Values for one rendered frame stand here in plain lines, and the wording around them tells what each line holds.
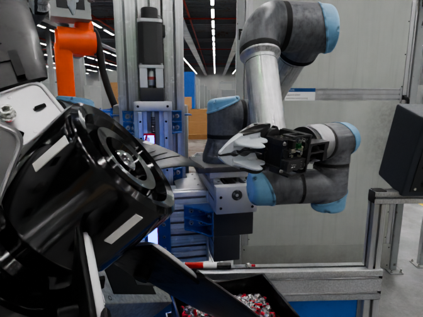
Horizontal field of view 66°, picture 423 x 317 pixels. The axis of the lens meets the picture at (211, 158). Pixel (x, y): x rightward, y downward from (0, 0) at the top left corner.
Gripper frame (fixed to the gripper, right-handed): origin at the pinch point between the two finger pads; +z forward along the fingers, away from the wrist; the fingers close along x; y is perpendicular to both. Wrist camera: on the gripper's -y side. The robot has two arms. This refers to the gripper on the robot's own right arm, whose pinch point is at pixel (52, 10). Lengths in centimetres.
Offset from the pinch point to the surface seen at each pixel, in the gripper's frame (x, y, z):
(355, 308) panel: -75, -15, 73
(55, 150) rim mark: -27, -65, 24
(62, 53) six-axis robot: 128, 325, -29
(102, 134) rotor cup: -28, -61, 24
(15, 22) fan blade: -16, -48, 13
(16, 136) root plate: -24, -64, 23
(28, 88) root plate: -20, -55, 20
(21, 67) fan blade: -19, -54, 18
